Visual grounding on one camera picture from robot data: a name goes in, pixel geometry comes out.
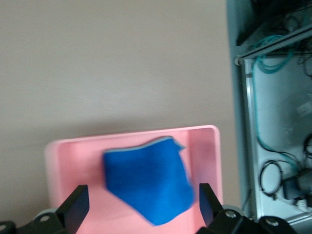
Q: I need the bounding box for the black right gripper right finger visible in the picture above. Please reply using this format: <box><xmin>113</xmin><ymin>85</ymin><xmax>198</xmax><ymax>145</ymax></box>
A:
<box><xmin>199</xmin><ymin>182</ymin><xmax>259</xmax><ymax>234</ymax></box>

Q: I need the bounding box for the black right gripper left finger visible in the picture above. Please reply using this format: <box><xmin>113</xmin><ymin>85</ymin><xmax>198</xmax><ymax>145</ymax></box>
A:
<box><xmin>17</xmin><ymin>184</ymin><xmax>90</xmax><ymax>234</ymax></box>

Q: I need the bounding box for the blue cloth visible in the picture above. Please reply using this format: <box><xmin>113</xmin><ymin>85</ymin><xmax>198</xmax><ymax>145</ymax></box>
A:
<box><xmin>102</xmin><ymin>136</ymin><xmax>196</xmax><ymax>227</ymax></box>

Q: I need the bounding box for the pink plastic bin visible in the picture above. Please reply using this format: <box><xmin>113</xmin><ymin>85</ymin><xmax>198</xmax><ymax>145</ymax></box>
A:
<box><xmin>44</xmin><ymin>125</ymin><xmax>224</xmax><ymax>234</ymax></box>

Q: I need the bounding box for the black power adapter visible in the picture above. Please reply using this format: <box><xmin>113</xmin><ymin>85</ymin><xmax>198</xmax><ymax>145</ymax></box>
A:
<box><xmin>282</xmin><ymin>170</ymin><xmax>312</xmax><ymax>201</ymax></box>

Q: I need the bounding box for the black coiled cable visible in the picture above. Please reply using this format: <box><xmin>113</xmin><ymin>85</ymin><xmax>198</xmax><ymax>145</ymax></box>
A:
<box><xmin>259</xmin><ymin>159</ymin><xmax>285</xmax><ymax>201</ymax></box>

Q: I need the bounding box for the aluminium frame structure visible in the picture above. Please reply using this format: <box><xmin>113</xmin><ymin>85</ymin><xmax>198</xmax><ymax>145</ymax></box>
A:
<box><xmin>226</xmin><ymin>0</ymin><xmax>312</xmax><ymax>234</ymax></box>

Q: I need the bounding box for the teal cable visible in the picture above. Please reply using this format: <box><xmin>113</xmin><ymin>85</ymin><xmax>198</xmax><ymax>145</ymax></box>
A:
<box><xmin>252</xmin><ymin>34</ymin><xmax>300</xmax><ymax>169</ymax></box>

